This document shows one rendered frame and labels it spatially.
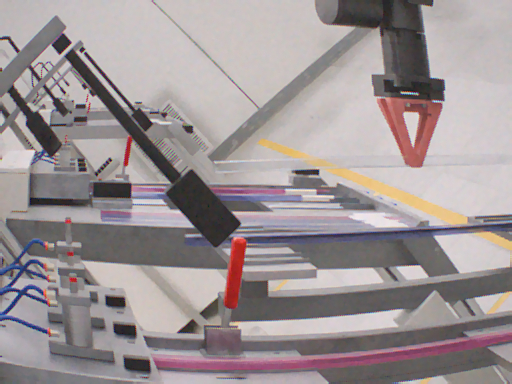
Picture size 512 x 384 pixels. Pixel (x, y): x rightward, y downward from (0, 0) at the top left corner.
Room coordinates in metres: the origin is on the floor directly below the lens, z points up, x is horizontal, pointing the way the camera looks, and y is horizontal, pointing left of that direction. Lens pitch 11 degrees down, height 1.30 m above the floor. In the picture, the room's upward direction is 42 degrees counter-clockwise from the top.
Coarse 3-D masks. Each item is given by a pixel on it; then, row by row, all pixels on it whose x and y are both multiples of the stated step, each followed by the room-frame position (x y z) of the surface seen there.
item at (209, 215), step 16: (192, 176) 0.73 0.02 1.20; (176, 192) 0.73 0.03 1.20; (192, 192) 0.73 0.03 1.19; (208, 192) 0.73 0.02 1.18; (192, 208) 0.73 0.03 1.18; (208, 208) 0.73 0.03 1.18; (224, 208) 0.73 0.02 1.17; (192, 224) 0.73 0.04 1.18; (208, 224) 0.73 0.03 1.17; (224, 224) 0.73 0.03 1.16; (240, 224) 0.73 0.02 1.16; (208, 240) 0.73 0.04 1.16; (224, 240) 0.73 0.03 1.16
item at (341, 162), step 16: (240, 160) 1.21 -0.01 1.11; (256, 160) 1.20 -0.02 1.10; (272, 160) 1.20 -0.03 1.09; (288, 160) 1.20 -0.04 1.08; (304, 160) 1.20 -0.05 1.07; (320, 160) 1.21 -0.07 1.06; (336, 160) 1.21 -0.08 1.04; (352, 160) 1.21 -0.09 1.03; (368, 160) 1.21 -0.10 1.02; (384, 160) 1.21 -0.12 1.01; (400, 160) 1.21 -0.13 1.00; (432, 160) 1.21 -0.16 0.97; (448, 160) 1.21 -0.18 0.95; (464, 160) 1.21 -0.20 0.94; (480, 160) 1.22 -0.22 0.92; (496, 160) 1.22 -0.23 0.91
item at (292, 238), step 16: (464, 224) 1.34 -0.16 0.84; (480, 224) 1.33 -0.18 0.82; (496, 224) 1.33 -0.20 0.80; (192, 240) 1.32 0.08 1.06; (256, 240) 1.32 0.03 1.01; (272, 240) 1.32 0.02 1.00; (288, 240) 1.32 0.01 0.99; (304, 240) 1.33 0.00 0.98; (320, 240) 1.33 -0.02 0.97; (336, 240) 1.33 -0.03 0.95; (352, 240) 1.33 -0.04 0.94; (368, 240) 1.33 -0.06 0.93
